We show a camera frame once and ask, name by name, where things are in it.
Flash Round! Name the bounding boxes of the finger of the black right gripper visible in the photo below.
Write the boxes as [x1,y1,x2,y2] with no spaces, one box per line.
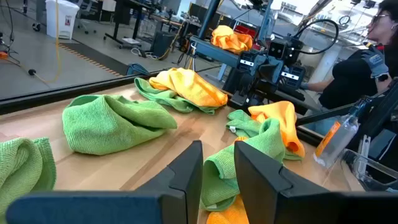
[238,50,259,75]
[279,64,307,90]

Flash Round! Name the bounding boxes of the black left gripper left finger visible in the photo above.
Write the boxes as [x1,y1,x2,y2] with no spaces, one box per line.
[6,139,204,224]

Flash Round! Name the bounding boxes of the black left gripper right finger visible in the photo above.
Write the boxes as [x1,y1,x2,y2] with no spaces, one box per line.
[234,140,398,224]

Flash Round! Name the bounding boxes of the green microfiber towel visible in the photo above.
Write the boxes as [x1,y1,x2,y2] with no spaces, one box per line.
[225,109,304,162]
[200,117,286,213]
[0,136,57,220]
[62,94,178,156]

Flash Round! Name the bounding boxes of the green and orange cloth pair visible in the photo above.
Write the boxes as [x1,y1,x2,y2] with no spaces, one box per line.
[134,77,220,116]

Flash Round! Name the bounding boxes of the orange towel bundle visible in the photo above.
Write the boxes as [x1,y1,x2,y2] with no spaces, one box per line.
[210,25,254,55]

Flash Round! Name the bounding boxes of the red storage bin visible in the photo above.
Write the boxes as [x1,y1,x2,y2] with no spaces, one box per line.
[233,20,259,40]

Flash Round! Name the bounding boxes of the black slanted pole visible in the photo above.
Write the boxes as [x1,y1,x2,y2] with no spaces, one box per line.
[197,0,222,40]

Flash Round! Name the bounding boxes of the person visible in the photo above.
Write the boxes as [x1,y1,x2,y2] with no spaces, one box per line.
[299,0,398,138]

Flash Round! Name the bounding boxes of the clear spray bottle orange label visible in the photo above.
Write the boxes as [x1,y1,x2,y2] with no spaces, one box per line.
[313,95,371,169]

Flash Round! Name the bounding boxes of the clear plastic basket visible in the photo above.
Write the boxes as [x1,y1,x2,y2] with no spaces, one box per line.
[340,148,398,192]

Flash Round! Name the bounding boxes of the grey work glove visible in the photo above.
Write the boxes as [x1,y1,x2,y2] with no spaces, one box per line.
[360,45,390,79]

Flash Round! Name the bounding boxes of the black box on floor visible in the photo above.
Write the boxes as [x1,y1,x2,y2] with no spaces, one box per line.
[150,30,177,59]

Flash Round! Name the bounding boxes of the dark eyeglasses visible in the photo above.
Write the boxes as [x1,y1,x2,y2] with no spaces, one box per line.
[371,13,391,24]

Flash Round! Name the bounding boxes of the black standing desk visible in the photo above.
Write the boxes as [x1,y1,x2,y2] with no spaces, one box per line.
[103,0,147,50]

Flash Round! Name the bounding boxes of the dark floor mat striped edge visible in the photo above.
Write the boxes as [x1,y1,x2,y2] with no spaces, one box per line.
[58,41,130,77]

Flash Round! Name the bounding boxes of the white trash bin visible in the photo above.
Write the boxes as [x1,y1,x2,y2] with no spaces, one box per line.
[45,0,80,40]

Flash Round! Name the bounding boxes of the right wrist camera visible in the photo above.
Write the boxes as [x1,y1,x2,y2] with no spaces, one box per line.
[267,37,295,60]

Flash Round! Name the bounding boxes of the black right gripper cable loop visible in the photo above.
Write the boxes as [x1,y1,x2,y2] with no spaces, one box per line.
[291,19,340,56]

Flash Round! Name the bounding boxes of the black frame clamp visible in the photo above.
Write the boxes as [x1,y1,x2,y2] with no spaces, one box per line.
[126,62,150,77]

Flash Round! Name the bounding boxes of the white floor cable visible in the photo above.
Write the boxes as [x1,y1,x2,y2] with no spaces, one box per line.
[130,46,160,60]

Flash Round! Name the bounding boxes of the black aluminium table frame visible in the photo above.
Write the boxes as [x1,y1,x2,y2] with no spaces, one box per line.
[0,70,398,170]

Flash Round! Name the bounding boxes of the yellow floor cable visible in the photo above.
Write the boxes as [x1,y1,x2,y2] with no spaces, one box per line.
[32,0,63,84]

